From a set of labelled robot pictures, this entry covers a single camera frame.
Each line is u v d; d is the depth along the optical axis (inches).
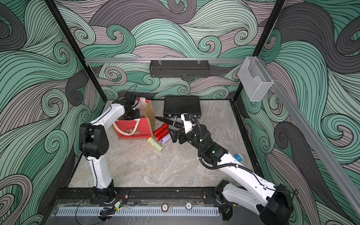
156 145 36.0
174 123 39.6
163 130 38.6
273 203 14.8
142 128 32.7
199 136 19.6
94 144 20.7
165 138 36.7
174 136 24.5
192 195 29.3
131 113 32.5
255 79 31.2
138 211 27.5
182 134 24.1
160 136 37.2
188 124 23.9
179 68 38.2
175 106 46.2
